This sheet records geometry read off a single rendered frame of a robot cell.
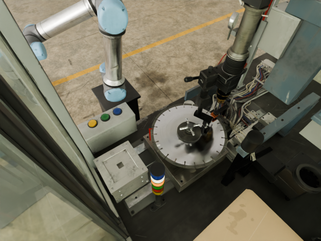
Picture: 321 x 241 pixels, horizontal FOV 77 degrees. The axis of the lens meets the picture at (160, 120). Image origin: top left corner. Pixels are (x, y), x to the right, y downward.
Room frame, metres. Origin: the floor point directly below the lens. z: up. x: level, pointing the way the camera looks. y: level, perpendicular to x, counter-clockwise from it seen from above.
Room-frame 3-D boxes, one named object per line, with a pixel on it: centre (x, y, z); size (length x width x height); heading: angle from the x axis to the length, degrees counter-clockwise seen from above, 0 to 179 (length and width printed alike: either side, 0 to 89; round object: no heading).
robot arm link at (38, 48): (0.76, 0.57, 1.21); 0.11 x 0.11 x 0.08; 17
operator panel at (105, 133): (0.61, 0.28, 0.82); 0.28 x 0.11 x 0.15; 125
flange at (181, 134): (0.51, -0.13, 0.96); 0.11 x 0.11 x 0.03
